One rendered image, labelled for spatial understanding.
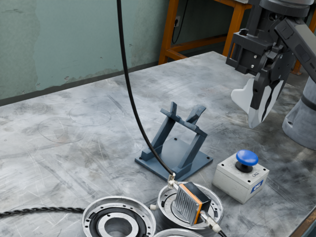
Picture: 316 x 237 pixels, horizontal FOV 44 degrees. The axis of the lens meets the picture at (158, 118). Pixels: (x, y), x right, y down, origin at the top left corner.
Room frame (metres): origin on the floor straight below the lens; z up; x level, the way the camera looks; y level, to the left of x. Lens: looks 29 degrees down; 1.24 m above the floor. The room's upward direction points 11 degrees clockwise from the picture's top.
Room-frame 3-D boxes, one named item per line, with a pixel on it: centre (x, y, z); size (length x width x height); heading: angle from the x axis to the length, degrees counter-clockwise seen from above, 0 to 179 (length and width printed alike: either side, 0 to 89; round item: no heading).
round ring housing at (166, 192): (0.47, -0.08, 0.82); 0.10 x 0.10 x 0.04
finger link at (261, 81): (0.57, -0.15, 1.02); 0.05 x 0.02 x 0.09; 142
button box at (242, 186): (0.59, -0.17, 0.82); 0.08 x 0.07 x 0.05; 143
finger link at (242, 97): (0.59, -0.14, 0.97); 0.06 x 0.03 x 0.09; 52
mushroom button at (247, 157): (0.59, -0.17, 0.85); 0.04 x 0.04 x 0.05
